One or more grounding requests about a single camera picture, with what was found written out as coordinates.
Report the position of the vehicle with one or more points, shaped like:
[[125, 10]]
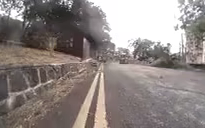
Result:
[[124, 60]]

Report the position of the dark building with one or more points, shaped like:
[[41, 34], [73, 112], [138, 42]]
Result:
[[73, 43]]

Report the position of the cluster of trees and bushes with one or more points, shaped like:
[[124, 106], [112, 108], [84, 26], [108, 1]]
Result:
[[150, 50]]

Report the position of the grey asphalt road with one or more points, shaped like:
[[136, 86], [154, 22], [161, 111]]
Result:
[[150, 96]]

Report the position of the leaf-strewn dirt verge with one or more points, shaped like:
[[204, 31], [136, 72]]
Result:
[[46, 103]]

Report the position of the group of dark trees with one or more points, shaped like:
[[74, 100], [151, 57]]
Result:
[[56, 13]]

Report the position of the dry grass slope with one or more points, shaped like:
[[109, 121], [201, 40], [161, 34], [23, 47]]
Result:
[[23, 55]]

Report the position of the pale building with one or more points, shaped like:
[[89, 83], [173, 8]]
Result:
[[193, 50]]

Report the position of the pale pole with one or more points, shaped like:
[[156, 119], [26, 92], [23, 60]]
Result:
[[203, 51]]

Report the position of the tall leafy trees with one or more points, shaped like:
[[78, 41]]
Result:
[[196, 23]]

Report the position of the stone retaining wall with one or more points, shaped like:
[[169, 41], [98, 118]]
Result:
[[20, 83]]

